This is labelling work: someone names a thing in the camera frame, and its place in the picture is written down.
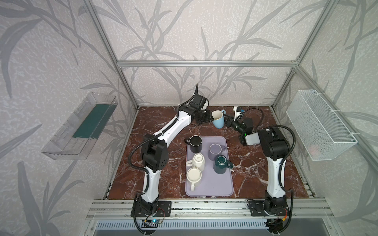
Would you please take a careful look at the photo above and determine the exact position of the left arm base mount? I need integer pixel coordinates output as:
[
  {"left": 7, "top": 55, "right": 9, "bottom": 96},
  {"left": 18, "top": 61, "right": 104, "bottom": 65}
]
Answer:
[{"left": 131, "top": 199, "right": 172, "bottom": 217}]

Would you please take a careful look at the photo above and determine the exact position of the lavender mug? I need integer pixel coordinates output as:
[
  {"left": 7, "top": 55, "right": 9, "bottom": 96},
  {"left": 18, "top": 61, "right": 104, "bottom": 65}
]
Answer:
[{"left": 208, "top": 143, "right": 226, "bottom": 161}]

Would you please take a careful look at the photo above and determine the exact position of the white faceted mug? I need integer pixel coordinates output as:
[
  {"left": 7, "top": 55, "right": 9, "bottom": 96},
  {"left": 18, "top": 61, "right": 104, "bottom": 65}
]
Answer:
[{"left": 186, "top": 153, "right": 205, "bottom": 172}]

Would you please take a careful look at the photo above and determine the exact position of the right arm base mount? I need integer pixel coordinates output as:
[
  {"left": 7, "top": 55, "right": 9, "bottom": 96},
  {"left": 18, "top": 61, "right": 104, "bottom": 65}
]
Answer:
[{"left": 247, "top": 199, "right": 288, "bottom": 217}]

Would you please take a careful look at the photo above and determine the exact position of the lavender plastic tray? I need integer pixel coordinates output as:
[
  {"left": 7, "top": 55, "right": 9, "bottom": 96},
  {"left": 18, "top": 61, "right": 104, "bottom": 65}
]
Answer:
[{"left": 185, "top": 136, "right": 234, "bottom": 197}]

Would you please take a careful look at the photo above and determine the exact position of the black enamel mug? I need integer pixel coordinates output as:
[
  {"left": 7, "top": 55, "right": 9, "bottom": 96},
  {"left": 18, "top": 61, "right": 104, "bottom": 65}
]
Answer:
[{"left": 184, "top": 135, "right": 202, "bottom": 153}]

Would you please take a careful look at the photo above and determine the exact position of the aluminium cage frame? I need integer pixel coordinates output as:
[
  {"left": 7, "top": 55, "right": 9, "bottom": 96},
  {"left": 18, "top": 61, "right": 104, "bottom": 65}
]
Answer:
[{"left": 81, "top": 0, "right": 378, "bottom": 172}]

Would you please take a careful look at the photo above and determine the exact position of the cream round mug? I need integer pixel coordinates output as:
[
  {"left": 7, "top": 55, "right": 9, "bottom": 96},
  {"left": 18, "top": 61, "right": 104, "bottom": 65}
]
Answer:
[{"left": 186, "top": 167, "right": 202, "bottom": 191}]

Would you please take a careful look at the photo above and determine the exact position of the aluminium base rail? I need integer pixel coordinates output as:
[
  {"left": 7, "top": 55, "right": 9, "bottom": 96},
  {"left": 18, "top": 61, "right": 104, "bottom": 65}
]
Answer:
[{"left": 86, "top": 198, "right": 334, "bottom": 220}]

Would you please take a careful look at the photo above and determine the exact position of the clear acrylic wall shelf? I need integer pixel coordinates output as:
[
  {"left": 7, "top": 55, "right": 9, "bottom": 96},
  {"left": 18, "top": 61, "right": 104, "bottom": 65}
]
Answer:
[{"left": 41, "top": 92, "right": 118, "bottom": 160}]

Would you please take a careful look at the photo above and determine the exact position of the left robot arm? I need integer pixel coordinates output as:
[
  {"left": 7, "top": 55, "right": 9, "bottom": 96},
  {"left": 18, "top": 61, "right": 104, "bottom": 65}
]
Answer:
[{"left": 128, "top": 84, "right": 213, "bottom": 207}]

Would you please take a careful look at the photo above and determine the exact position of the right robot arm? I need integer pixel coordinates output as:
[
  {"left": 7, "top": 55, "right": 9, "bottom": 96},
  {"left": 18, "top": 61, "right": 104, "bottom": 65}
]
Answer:
[{"left": 223, "top": 107, "right": 296, "bottom": 214}]

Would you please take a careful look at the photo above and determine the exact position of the white wire mesh basket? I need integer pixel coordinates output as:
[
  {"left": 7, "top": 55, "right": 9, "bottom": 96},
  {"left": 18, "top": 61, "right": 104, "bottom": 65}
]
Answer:
[{"left": 286, "top": 89, "right": 358, "bottom": 161}]

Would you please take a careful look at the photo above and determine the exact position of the dark green mug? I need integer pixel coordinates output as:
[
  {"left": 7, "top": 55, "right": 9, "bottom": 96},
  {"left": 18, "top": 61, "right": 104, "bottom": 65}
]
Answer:
[{"left": 213, "top": 155, "right": 234, "bottom": 174}]

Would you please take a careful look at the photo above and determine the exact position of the light blue mug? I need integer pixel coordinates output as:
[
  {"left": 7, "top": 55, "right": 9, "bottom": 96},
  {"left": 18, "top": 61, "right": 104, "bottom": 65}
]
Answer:
[{"left": 212, "top": 110, "right": 226, "bottom": 129}]

